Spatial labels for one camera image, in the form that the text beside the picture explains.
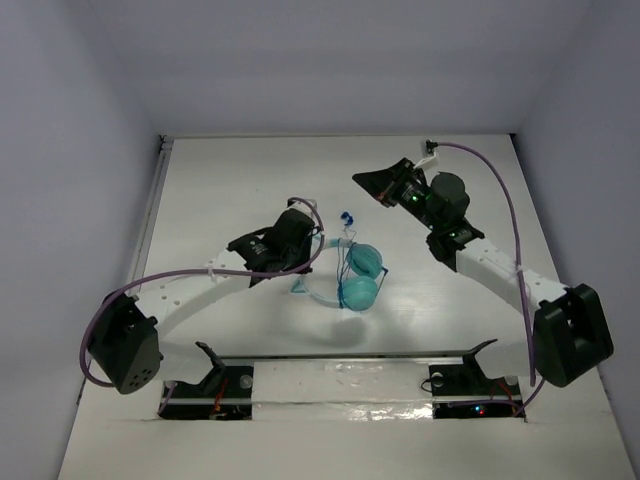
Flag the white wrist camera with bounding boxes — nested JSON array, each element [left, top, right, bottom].
[[414, 139, 439, 170], [287, 197, 317, 218]]

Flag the teal cat-ear headphones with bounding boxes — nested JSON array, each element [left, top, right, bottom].
[[289, 238, 389, 312]]

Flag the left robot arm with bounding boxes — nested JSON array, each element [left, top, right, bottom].
[[79, 198, 324, 395]]

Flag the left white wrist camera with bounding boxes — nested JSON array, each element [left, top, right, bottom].
[[287, 197, 317, 218]]

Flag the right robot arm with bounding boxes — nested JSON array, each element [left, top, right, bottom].
[[352, 158, 614, 387]]

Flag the blue headphone cable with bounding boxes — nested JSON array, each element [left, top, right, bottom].
[[334, 210, 390, 311]]

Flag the aluminium rail with foil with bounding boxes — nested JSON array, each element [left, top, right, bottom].
[[159, 352, 541, 424]]

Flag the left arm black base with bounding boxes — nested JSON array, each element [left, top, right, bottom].
[[157, 341, 254, 421]]

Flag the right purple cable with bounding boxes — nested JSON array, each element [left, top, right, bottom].
[[434, 141, 546, 419]]

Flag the left side aluminium rail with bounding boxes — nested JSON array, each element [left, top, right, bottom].
[[125, 135, 174, 283]]

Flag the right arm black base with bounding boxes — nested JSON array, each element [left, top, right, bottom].
[[420, 339, 524, 420]]

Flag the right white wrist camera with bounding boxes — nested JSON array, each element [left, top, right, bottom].
[[414, 139, 439, 170]]

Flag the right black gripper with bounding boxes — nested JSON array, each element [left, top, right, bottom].
[[355, 157, 441, 232]]

